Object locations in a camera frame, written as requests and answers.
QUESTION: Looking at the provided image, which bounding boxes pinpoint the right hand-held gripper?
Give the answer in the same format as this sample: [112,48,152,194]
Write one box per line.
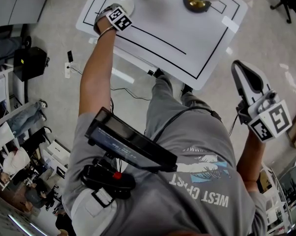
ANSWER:
[231,60,294,145]

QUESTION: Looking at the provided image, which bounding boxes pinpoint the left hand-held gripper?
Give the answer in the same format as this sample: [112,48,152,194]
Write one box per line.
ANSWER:
[93,3,134,34]

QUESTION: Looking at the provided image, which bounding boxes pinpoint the person's left forearm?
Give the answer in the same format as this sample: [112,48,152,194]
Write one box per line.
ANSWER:
[78,17,118,116]

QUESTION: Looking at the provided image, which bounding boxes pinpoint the person's right forearm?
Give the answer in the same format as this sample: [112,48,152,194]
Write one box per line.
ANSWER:
[236,126,270,194]

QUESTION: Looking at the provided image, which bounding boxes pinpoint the white black-lined table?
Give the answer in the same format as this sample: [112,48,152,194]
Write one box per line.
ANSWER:
[75,0,249,91]

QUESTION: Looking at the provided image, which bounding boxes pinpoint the black shoe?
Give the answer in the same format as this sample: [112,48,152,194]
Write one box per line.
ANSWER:
[153,68,169,80]
[180,83,194,94]

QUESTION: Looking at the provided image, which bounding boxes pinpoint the white power strip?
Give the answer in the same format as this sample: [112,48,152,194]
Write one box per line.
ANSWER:
[64,61,72,79]

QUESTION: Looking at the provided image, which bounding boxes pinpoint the grey trousers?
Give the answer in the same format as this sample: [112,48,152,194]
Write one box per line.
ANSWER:
[145,74,223,139]

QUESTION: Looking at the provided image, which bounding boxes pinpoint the white two-door refrigerator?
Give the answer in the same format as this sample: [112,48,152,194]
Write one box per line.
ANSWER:
[0,0,48,28]

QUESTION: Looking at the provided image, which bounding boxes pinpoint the black box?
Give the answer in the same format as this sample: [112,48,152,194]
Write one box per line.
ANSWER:
[13,46,48,82]

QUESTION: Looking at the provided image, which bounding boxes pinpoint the grey backpack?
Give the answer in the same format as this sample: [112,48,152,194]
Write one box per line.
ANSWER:
[0,36,24,66]

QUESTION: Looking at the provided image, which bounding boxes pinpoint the white open shelf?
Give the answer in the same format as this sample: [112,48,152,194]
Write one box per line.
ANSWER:
[258,156,296,236]

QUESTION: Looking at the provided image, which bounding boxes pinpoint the black chest monitor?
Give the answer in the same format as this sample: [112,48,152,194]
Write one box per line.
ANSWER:
[84,107,178,175]

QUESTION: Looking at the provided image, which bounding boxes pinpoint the white shelf unit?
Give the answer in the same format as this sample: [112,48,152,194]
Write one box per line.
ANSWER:
[0,67,29,123]

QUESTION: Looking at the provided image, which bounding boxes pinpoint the grey printed t-shirt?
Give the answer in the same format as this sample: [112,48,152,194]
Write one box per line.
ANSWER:
[61,106,269,236]

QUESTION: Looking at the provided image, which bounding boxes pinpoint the white drawer cabinet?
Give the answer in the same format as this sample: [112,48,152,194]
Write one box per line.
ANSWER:
[40,140,71,179]

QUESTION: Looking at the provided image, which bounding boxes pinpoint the white waist pouch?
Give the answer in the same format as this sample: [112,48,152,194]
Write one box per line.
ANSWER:
[70,187,118,219]

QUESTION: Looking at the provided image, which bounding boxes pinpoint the thin bracelet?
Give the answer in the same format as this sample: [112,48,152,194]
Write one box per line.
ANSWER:
[98,24,116,37]

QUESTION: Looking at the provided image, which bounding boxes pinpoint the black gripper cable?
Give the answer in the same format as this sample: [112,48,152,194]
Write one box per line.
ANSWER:
[227,114,240,136]

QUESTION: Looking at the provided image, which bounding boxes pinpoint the black floor cable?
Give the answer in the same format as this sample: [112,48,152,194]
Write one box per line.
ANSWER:
[70,66,151,101]

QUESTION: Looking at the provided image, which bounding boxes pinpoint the black mount with red button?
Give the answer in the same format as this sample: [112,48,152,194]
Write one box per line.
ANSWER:
[80,156,137,200]

